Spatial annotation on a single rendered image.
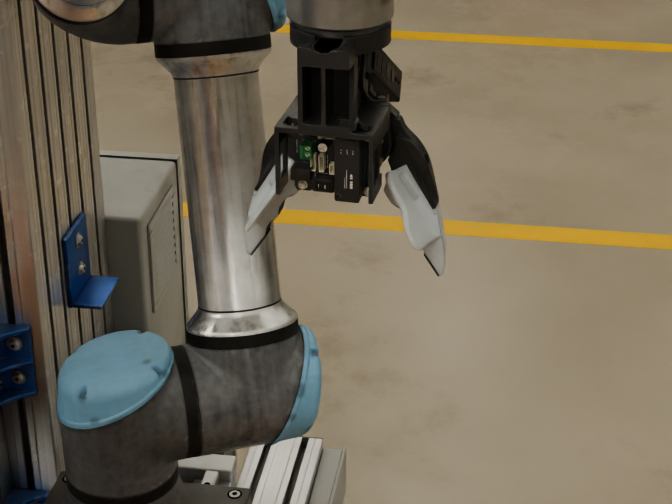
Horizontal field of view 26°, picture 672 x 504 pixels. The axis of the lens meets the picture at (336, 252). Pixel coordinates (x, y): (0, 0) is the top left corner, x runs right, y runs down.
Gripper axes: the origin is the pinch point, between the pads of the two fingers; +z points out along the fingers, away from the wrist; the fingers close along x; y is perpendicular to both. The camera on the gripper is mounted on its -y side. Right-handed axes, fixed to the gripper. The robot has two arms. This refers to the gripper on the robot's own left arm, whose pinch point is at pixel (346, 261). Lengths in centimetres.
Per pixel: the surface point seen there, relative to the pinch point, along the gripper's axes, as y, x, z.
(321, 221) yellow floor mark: -302, -78, 150
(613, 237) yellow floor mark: -312, 12, 150
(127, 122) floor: -365, -167, 150
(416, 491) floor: -171, -23, 150
